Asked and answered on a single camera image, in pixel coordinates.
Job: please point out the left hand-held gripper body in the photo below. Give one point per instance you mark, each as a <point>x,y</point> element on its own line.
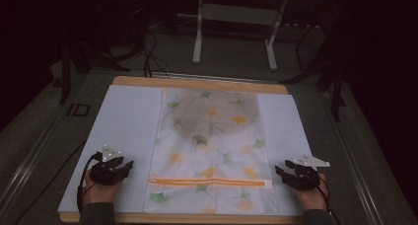
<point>104,176</point>

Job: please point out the person's left hand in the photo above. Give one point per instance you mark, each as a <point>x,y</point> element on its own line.
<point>98,192</point>

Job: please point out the black floor bracket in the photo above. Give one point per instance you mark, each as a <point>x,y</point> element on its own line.
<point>79,110</point>

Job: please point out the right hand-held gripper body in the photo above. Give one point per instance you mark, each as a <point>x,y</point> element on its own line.
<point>305,176</point>

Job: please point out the person's right hand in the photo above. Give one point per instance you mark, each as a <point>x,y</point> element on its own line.
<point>310,198</point>

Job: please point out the white metal desk frame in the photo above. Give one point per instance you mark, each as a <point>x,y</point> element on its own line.
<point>239,14</point>

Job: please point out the white table mat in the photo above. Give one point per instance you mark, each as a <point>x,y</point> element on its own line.
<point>128,126</point>

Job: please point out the leaf print mesh laundry bag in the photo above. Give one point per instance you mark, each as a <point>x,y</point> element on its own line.
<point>210,165</point>

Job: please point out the metal floor rail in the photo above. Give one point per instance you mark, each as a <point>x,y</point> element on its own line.
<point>355,165</point>
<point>29,165</point>

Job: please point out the black metal stand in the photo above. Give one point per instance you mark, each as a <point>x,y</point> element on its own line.
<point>328,70</point>
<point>82,55</point>

